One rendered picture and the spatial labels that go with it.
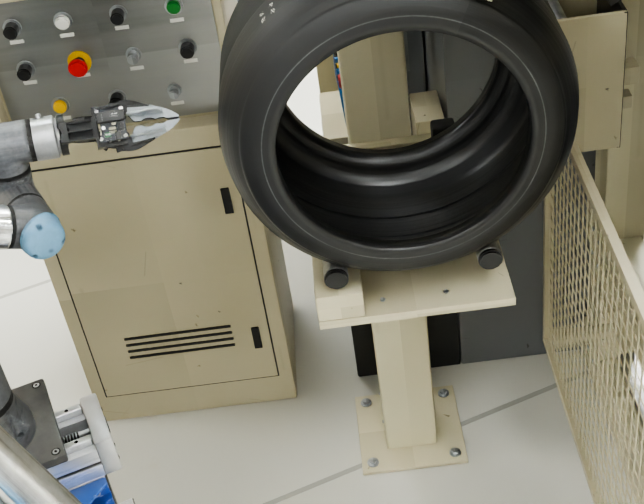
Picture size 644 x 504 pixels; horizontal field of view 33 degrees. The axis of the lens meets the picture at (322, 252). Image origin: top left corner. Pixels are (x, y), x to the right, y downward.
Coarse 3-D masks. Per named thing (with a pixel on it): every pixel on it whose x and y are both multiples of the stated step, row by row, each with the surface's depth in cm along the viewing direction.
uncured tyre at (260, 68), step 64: (256, 0) 173; (320, 0) 161; (384, 0) 159; (448, 0) 160; (512, 0) 163; (256, 64) 166; (512, 64) 166; (256, 128) 171; (448, 128) 210; (512, 128) 203; (576, 128) 179; (256, 192) 179; (320, 192) 208; (384, 192) 211; (448, 192) 208; (512, 192) 181; (320, 256) 190; (384, 256) 188; (448, 256) 189
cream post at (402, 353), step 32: (352, 64) 210; (384, 64) 211; (352, 96) 215; (384, 96) 215; (352, 128) 219; (384, 128) 220; (416, 320) 252; (384, 352) 258; (416, 352) 259; (384, 384) 265; (416, 384) 265; (384, 416) 272; (416, 416) 272
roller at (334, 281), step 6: (324, 264) 198; (330, 264) 196; (324, 270) 197; (330, 270) 195; (336, 270) 195; (342, 270) 195; (324, 276) 196; (330, 276) 195; (336, 276) 195; (342, 276) 195; (348, 276) 197; (330, 282) 196; (336, 282) 196; (342, 282) 196; (336, 288) 197
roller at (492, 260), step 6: (486, 246) 195; (492, 246) 195; (498, 246) 196; (480, 252) 195; (486, 252) 194; (492, 252) 194; (498, 252) 194; (480, 258) 195; (486, 258) 194; (492, 258) 194; (498, 258) 195; (480, 264) 196; (486, 264) 195; (492, 264) 195; (498, 264) 195
